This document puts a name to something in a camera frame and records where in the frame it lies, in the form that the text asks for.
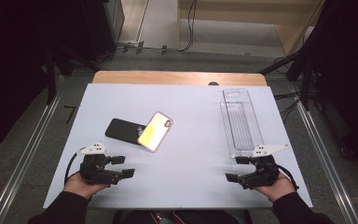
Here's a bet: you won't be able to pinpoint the right hand-held gripper cable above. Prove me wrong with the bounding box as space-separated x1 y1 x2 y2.
276 163 300 191

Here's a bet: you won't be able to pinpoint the hand-held gripper cable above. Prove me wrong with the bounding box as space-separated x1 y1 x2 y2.
276 163 300 191
63 151 79 185

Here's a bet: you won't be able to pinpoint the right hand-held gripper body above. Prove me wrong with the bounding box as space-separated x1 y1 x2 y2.
238 143 290 190

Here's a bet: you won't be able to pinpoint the wooden table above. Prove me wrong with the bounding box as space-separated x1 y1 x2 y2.
91 70 269 87

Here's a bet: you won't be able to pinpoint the white board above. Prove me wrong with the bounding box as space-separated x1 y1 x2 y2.
42 82 313 210

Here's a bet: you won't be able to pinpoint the left hand-held gripper cable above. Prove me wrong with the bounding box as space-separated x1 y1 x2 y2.
63 151 79 185

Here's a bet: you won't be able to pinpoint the aluminium floor rail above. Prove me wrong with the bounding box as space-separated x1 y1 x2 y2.
0 92 63 224
294 100 358 224

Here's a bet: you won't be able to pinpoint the black floor cables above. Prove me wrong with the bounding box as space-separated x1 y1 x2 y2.
273 91 303 123

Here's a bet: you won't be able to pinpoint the dark curtain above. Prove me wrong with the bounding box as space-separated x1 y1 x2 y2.
304 0 358 167

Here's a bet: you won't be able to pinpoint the person's left hand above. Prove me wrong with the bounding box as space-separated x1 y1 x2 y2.
62 172 110 201

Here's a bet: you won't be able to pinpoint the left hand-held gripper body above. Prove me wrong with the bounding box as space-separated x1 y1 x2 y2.
76 142 123 186

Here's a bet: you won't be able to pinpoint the iridescent phone case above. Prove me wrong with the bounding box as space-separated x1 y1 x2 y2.
136 111 174 153

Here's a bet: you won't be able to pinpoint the black cabinet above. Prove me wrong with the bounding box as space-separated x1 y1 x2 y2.
79 0 126 63

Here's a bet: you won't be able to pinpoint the hanging black cables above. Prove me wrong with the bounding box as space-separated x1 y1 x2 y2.
167 0 199 53

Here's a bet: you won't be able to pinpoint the light wooden furniture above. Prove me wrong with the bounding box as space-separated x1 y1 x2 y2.
176 0 326 56

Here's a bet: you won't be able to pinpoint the black phone case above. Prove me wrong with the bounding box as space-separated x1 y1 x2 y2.
104 118 147 146

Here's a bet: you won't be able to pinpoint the black stand legs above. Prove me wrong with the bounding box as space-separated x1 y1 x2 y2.
44 46 102 105
258 50 313 110

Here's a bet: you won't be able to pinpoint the clear plastic tray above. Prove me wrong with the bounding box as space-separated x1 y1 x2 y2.
219 88 266 160

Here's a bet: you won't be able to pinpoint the person's right hand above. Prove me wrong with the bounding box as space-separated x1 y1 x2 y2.
255 171 296 203

